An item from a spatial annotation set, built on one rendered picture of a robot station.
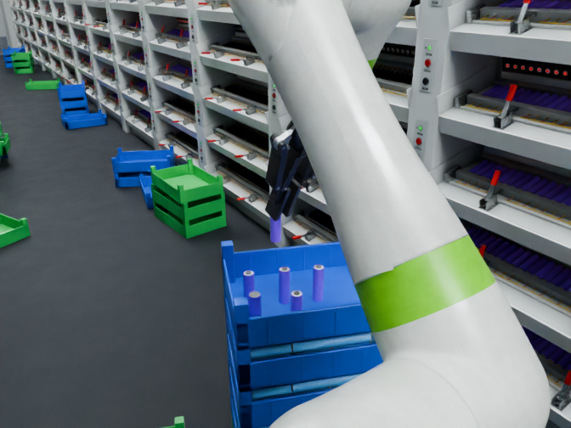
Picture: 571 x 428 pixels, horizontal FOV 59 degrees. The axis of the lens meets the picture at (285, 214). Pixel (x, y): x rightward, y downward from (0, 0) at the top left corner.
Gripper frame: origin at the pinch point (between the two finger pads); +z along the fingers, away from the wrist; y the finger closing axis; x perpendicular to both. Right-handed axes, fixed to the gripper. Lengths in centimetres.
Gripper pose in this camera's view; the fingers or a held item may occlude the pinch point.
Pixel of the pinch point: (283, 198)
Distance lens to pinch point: 81.7
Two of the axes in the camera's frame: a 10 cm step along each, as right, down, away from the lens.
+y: 7.4, -2.7, 6.1
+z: -2.9, 6.9, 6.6
